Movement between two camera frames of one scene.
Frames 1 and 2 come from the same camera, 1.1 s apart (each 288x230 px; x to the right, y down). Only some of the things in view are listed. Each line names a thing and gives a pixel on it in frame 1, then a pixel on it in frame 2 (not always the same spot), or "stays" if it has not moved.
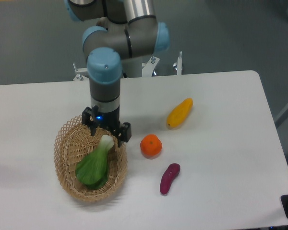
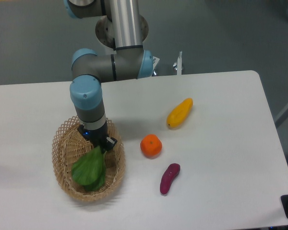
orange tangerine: [150, 146] stays
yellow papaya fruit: [179, 113] stays
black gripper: [110, 120] → [97, 137]
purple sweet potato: [172, 171] stays
